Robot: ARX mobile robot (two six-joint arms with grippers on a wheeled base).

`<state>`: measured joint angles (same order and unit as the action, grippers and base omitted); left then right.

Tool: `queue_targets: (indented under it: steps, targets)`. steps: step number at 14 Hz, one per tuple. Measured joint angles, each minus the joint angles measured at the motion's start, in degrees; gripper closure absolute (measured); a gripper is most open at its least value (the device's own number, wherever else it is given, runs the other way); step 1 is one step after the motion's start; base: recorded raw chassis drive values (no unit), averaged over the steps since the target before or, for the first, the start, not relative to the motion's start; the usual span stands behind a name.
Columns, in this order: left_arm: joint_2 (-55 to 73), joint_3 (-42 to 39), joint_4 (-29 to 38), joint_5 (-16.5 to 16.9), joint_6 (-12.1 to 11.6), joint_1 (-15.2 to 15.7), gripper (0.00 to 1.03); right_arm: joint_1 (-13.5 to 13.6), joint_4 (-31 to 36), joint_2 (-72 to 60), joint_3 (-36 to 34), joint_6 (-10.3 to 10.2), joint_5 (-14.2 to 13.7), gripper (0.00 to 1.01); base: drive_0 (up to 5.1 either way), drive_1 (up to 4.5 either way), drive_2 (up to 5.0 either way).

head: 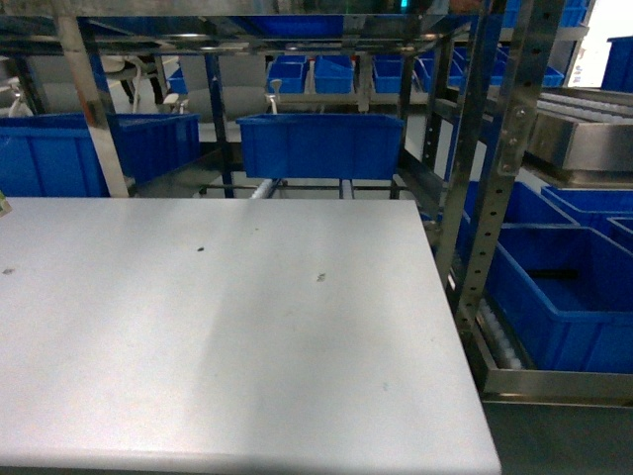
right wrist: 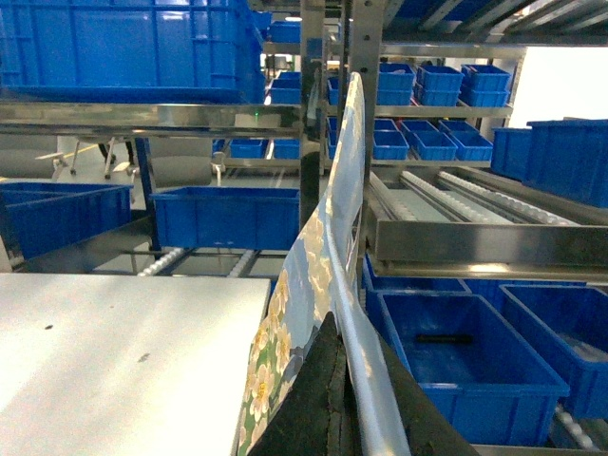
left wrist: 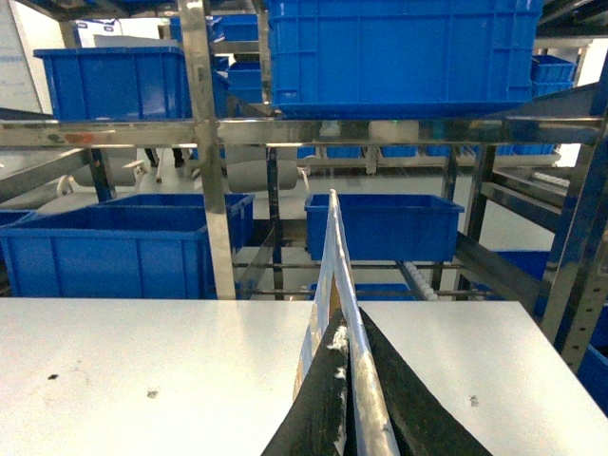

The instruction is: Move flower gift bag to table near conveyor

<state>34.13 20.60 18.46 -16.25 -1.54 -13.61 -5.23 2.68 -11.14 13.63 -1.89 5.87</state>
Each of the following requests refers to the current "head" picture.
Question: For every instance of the steel perforated rack post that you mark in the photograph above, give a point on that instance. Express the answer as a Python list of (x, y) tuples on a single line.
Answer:
[(534, 35)]

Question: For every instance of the white roller track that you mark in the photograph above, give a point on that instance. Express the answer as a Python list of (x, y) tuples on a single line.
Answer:
[(499, 343)]

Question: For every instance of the blue bin lower right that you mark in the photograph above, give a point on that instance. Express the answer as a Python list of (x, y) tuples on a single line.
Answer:
[(567, 294)]

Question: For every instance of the blue bin left on rack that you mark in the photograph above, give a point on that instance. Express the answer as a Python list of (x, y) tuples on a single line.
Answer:
[(53, 155)]

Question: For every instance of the blue bin centre on rollers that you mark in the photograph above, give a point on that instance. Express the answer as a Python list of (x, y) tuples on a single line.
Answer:
[(322, 146)]

